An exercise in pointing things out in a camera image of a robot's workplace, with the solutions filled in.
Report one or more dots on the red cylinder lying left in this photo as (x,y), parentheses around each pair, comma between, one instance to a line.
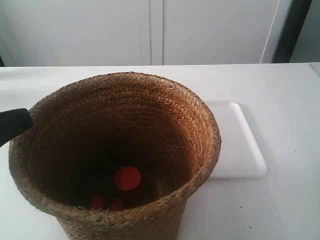
(98,201)

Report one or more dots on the red cylinder lying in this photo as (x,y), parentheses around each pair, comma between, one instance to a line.
(98,201)
(117,204)

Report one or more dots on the upright red cylinder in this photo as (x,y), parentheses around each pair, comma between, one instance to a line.
(127,178)

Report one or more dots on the white rectangular plastic tray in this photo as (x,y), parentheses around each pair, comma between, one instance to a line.
(240,155)

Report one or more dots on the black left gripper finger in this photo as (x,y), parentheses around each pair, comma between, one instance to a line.
(13,123)

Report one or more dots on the brown woven straw basket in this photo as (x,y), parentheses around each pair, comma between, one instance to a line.
(85,131)

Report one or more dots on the red cylinder lying middle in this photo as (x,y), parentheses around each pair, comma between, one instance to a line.
(117,204)

